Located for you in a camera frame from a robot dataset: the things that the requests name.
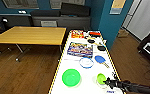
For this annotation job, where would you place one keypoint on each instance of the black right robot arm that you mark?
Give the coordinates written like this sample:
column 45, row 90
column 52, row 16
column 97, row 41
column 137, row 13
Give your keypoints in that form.
column 141, row 88

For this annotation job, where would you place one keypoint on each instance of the yellow wall sign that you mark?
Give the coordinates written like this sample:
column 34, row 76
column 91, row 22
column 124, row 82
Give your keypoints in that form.
column 117, row 6

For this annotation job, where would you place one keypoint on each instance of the black paddle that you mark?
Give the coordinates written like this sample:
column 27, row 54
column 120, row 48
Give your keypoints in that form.
column 101, row 48
column 91, row 40

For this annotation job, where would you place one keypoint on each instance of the red and black game piece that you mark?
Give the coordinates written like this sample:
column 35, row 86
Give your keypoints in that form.
column 95, row 33

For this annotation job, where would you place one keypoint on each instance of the small lime green bowl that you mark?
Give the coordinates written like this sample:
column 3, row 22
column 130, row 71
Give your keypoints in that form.
column 101, row 79

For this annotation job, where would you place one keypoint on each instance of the orange game pack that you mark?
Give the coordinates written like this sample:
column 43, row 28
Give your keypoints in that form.
column 77, row 33

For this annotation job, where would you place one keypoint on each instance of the white bowl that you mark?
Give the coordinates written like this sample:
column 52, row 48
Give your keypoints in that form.
column 86, row 62

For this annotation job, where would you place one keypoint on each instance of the green plate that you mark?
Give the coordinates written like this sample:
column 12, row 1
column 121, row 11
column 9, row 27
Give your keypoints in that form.
column 71, row 77

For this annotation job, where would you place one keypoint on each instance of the dark grey sofa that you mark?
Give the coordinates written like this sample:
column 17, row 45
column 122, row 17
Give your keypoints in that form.
column 11, row 19
column 62, row 16

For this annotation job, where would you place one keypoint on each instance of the white wall outlet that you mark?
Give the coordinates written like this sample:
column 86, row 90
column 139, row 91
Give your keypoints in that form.
column 21, row 12

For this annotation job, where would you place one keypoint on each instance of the yellow gaming table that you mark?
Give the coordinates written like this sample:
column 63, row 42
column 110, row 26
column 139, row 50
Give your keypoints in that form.
column 87, row 87

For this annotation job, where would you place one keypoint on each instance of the interior glass window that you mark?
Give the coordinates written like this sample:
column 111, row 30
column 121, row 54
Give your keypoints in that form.
column 21, row 3
column 67, row 2

